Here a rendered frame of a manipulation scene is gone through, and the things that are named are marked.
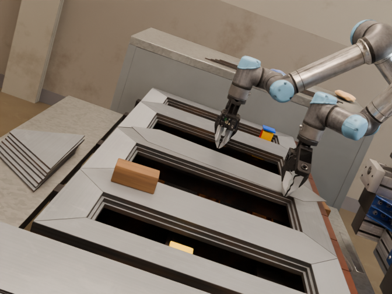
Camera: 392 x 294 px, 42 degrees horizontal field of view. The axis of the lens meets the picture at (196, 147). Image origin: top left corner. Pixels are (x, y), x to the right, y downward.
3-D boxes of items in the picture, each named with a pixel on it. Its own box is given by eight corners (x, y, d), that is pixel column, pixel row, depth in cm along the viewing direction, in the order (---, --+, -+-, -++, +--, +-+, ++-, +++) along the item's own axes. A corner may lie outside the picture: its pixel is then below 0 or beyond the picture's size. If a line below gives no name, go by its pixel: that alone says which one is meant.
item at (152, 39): (128, 43, 254) (130, 35, 252) (149, 34, 311) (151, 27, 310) (376, 131, 256) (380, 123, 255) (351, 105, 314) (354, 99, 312)
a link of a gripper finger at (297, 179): (291, 193, 179) (301, 170, 176) (293, 200, 173) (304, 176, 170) (283, 191, 179) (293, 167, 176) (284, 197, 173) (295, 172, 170)
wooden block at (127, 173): (110, 181, 138) (115, 164, 136) (113, 173, 143) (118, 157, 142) (153, 195, 139) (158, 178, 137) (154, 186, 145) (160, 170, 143)
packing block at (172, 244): (163, 263, 123) (168, 249, 122) (165, 254, 128) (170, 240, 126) (186, 272, 123) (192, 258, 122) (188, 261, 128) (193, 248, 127)
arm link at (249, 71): (265, 63, 184) (244, 56, 182) (255, 93, 187) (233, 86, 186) (261, 59, 191) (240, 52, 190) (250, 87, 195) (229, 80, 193)
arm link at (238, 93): (231, 81, 194) (252, 88, 194) (227, 93, 195) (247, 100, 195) (231, 84, 186) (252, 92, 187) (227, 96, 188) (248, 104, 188)
